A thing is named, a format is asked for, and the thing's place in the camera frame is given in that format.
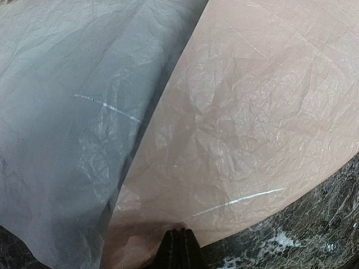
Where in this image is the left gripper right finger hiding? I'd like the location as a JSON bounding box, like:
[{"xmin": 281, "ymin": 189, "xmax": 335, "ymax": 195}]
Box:
[{"xmin": 181, "ymin": 228, "xmax": 209, "ymax": 269}]

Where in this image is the beige pink wrapping paper sheet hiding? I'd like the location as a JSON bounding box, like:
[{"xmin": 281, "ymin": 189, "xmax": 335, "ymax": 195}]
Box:
[{"xmin": 0, "ymin": 0, "xmax": 359, "ymax": 269}]

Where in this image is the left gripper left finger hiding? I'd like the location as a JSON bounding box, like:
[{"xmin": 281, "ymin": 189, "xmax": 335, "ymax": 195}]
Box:
[{"xmin": 153, "ymin": 229, "xmax": 182, "ymax": 269}]

